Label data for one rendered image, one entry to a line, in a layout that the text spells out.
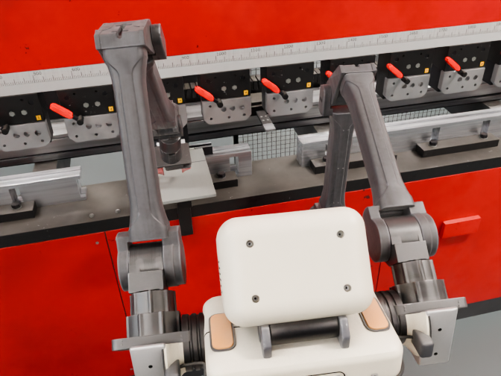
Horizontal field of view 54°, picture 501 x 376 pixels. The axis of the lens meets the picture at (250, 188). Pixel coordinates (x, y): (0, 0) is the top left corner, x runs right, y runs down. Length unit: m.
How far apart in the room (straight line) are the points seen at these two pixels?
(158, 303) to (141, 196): 0.17
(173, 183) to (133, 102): 0.69
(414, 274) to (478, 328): 1.68
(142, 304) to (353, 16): 1.07
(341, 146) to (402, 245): 0.39
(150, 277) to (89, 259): 0.89
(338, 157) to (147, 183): 0.54
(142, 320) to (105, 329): 1.14
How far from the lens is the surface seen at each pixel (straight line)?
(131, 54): 0.80
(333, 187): 1.25
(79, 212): 1.64
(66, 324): 1.90
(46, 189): 1.67
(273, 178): 1.67
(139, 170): 0.80
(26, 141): 1.57
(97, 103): 1.50
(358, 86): 1.03
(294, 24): 1.50
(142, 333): 0.78
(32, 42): 1.46
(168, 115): 1.14
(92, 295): 1.79
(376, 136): 0.97
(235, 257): 0.66
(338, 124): 1.15
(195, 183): 1.45
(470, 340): 2.46
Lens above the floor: 1.81
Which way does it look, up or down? 35 degrees down
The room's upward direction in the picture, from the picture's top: 2 degrees counter-clockwise
